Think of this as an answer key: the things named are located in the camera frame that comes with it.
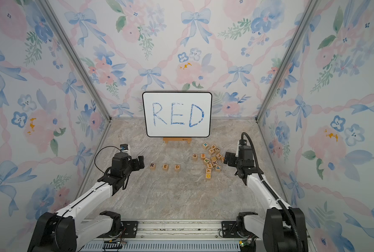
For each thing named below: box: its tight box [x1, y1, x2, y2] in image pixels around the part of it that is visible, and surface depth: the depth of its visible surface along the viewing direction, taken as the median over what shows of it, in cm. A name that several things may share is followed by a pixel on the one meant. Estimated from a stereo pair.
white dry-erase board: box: [142, 91, 213, 138], surface depth 99 cm
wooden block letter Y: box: [205, 168, 212, 180], surface depth 92 cm
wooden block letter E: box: [162, 163, 169, 172], surface depth 94 cm
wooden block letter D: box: [174, 164, 181, 173], surface depth 94 cm
